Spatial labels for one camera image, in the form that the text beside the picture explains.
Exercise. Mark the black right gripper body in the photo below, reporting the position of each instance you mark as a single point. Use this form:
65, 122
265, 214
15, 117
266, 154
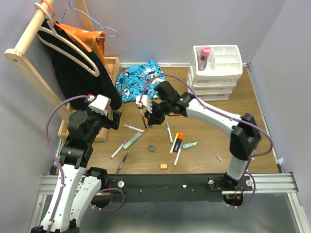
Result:
159, 111

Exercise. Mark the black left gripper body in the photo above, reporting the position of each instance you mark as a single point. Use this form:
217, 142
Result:
98, 121

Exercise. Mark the grey round tin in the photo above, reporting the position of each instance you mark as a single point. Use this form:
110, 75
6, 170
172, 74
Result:
151, 148

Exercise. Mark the pink lid pen tube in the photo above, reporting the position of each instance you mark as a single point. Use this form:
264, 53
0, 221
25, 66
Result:
203, 57

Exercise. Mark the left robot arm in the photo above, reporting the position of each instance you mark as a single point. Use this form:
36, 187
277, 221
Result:
76, 186

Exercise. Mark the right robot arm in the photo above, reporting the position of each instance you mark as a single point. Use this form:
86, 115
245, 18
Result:
242, 130

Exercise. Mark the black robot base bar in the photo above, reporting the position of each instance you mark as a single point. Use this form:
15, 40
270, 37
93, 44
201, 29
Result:
171, 188

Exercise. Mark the red clear-cap pen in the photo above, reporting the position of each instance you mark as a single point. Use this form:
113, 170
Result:
143, 119

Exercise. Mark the pink cap white marker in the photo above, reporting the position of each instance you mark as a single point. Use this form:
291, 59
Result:
134, 128

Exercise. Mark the purple cap white marker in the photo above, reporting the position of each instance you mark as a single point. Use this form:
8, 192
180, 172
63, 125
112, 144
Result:
118, 149

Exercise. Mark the grey cap white marker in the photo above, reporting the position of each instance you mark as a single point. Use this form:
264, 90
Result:
169, 133

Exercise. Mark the mint grey highlighter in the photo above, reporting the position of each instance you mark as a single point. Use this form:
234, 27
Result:
132, 140

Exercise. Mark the yellow cap white marker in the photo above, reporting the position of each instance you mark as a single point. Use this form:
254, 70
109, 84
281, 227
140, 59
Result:
174, 141

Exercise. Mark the orange black highlighter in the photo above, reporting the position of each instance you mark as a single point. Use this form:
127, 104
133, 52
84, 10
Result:
178, 142

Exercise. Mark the dark purple pen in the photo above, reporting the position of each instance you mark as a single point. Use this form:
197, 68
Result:
122, 163

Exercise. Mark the blue cap white marker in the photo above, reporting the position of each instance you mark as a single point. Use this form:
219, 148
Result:
178, 155

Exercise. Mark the blue shark print cloth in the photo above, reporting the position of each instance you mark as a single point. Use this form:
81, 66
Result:
139, 79

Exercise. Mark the tan eraser block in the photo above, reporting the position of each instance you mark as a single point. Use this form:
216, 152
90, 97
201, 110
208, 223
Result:
163, 166

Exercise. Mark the black hanging garment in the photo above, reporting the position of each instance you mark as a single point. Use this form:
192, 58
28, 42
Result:
73, 79

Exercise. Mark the orange garment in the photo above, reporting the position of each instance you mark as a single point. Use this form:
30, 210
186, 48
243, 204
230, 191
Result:
91, 41

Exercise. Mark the white drawer organizer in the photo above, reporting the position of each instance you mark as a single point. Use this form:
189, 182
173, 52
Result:
220, 76

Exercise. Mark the wooden clothes rack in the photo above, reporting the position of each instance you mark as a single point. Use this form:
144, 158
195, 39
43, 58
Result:
17, 57

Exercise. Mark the orange hanger hook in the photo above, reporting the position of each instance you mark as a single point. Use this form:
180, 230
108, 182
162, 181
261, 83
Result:
50, 6

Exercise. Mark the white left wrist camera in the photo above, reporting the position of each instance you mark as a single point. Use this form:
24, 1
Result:
99, 104

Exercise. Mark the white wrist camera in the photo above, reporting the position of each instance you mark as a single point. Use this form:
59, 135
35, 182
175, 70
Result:
99, 104
144, 101

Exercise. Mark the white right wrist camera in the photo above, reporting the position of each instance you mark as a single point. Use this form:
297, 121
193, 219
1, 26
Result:
144, 101

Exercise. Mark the blue wire hanger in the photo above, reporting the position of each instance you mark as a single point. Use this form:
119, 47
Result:
87, 21

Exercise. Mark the aluminium rail frame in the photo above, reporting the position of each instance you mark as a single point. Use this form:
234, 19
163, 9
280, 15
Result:
261, 183

